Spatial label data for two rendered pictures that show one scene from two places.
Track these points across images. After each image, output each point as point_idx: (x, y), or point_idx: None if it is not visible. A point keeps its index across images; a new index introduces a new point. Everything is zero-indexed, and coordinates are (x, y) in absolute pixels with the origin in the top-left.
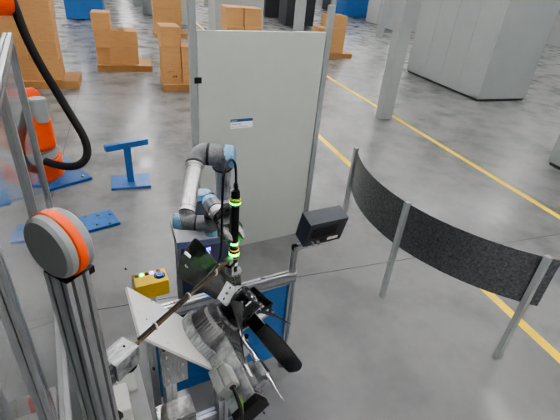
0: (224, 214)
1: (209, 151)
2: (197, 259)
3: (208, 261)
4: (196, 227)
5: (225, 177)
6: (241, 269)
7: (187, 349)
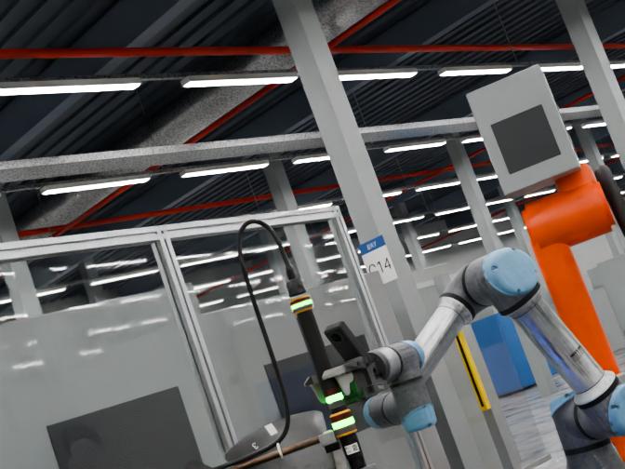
0: (344, 351)
1: (466, 271)
2: (288, 440)
3: (312, 447)
4: (385, 414)
5: (529, 325)
6: (368, 466)
7: None
